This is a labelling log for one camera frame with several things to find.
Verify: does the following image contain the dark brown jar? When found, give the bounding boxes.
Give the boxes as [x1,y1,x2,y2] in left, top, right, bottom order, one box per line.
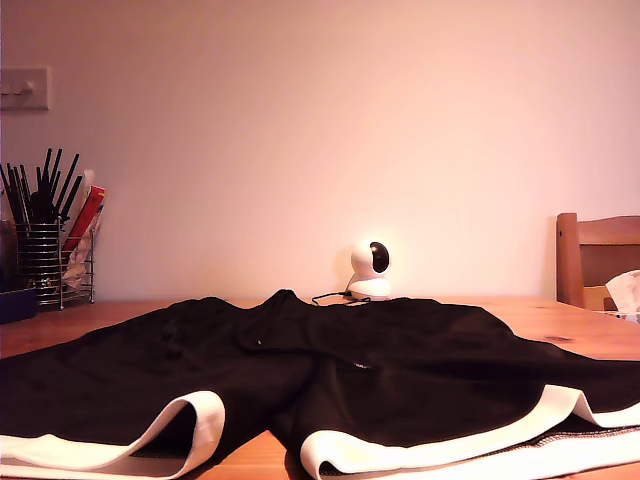
[0,218,20,294]

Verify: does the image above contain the red paper packet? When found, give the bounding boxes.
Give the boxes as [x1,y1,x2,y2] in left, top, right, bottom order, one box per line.
[63,185,107,251]

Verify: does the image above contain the dark blue box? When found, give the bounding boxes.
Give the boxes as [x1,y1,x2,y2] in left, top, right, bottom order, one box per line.
[0,287,38,325]

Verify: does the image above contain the white tissue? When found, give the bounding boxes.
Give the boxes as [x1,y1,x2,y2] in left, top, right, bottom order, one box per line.
[604,269,640,314]

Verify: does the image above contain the patterned tissue box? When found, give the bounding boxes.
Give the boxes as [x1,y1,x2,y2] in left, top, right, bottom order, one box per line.
[597,308,640,325]

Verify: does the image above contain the white dome security camera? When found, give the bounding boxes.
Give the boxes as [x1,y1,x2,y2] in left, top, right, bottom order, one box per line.
[345,237,394,302]

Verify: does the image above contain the black shorts with white stripes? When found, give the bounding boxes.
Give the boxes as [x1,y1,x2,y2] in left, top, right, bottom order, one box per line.
[0,288,640,480]

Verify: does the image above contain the thin black camera cable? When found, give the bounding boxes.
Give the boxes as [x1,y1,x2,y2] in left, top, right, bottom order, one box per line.
[311,291,374,307]

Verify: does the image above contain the white light switch plate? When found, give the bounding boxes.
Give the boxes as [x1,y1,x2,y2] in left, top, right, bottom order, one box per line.
[0,66,52,112]

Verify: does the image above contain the clear plastic bag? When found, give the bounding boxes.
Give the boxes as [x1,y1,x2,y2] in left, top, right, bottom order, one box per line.
[63,244,95,291]

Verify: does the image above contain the wooden chair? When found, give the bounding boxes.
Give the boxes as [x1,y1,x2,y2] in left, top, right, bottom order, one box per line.
[555,212,640,311]

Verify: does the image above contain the metal wire utensil caddy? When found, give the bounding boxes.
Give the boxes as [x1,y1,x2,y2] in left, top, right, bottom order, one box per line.
[14,222,97,311]

